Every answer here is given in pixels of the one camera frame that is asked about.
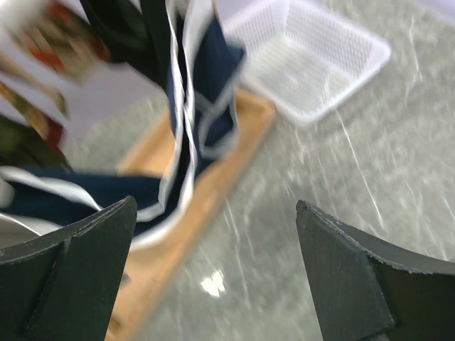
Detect olive green hanging underwear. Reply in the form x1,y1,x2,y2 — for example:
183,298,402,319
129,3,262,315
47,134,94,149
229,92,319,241
1,115,70,170

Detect striped hanging sock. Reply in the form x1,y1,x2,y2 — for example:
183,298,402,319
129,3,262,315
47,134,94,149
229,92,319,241
1,51,68,152

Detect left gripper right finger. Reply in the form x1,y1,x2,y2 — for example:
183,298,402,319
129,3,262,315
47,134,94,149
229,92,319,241
296,200,454,340

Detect navy blue white-trimmed underwear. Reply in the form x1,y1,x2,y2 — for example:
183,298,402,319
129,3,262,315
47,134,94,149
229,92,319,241
1,1,245,250

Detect black hanging underwear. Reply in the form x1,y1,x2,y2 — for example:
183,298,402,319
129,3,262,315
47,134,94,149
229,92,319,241
80,0,171,88

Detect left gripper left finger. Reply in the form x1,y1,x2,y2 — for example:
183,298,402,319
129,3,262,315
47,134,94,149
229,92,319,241
1,197,137,340

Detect white plastic basket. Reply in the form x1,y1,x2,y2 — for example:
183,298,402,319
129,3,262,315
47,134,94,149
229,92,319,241
223,1,391,126

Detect orange patterned hanging sock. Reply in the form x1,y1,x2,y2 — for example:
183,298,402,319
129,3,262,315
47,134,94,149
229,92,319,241
8,1,109,83

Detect wooden clothes rack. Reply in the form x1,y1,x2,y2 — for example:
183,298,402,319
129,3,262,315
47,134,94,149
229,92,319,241
106,90,276,340

